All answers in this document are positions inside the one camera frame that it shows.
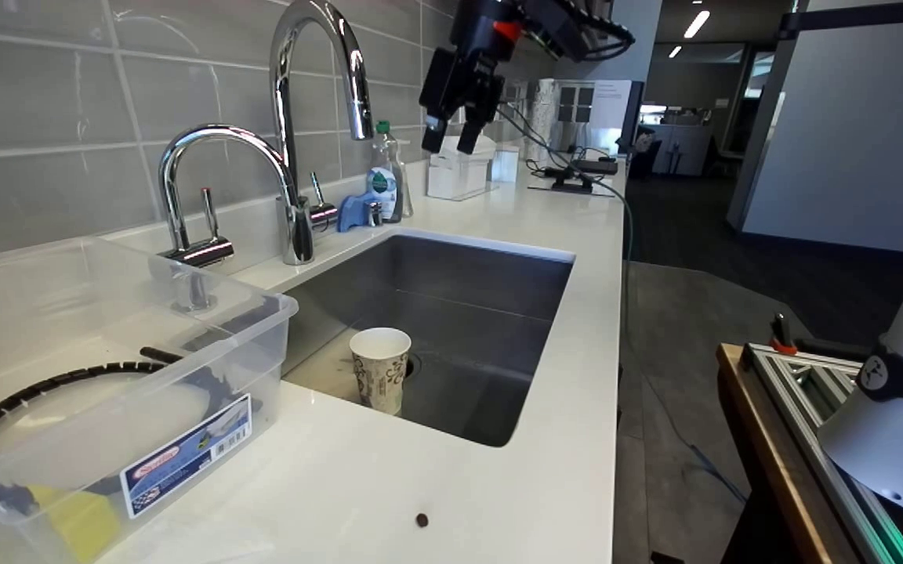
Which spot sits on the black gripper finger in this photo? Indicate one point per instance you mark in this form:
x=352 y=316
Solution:
x=472 y=130
x=434 y=131

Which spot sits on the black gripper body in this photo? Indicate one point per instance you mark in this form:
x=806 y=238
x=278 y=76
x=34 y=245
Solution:
x=464 y=74

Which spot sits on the patterned white paper cup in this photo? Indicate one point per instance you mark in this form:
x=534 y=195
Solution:
x=381 y=366

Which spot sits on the white translucent plastic container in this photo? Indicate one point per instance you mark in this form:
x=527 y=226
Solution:
x=458 y=176

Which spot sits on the green-capped dish soap bottle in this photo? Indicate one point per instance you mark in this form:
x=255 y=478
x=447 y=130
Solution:
x=385 y=176

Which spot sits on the white background appliance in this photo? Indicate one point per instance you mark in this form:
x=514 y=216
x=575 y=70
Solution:
x=546 y=120

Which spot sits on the tall chrome gooseneck faucet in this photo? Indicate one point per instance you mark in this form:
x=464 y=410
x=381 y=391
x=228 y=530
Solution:
x=287 y=125

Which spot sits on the stainless steel sink basin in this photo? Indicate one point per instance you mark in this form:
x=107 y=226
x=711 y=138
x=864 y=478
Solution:
x=452 y=314

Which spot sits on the ceiling light strip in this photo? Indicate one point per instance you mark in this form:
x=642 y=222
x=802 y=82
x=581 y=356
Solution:
x=696 y=24

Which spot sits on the small chrome curved faucet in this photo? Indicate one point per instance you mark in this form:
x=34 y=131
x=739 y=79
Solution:
x=171 y=173

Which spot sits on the clear plastic storage bin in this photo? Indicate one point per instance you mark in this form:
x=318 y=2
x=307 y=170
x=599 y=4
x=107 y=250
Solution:
x=200 y=356

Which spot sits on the small black screw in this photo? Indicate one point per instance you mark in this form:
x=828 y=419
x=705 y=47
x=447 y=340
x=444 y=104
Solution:
x=421 y=517

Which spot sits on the wooden table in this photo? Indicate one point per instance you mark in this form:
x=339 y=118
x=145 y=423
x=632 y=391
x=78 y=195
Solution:
x=759 y=449

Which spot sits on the yellow sponge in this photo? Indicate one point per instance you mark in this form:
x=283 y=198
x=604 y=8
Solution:
x=78 y=521

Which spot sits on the black camera stand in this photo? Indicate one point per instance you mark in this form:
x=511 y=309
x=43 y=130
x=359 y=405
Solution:
x=575 y=173

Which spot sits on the aluminium extrusion frame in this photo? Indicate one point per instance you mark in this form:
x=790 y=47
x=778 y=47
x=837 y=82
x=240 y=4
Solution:
x=806 y=379

